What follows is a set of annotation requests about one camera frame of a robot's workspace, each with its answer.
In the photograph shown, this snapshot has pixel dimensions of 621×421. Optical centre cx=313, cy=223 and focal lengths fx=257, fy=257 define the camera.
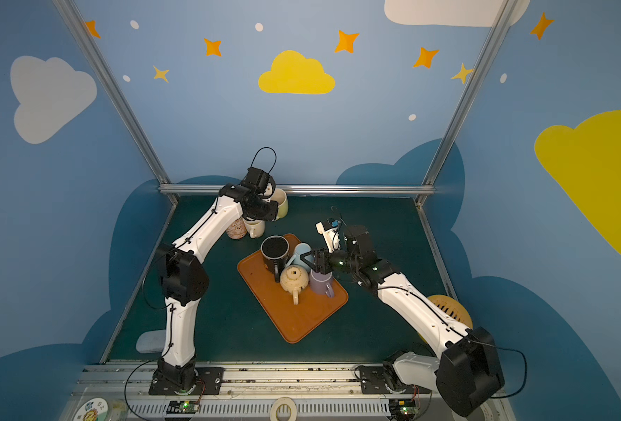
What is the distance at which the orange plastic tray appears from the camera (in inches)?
34.4

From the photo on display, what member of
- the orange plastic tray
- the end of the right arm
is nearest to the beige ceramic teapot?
the orange plastic tray

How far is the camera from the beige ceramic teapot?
34.6 inches
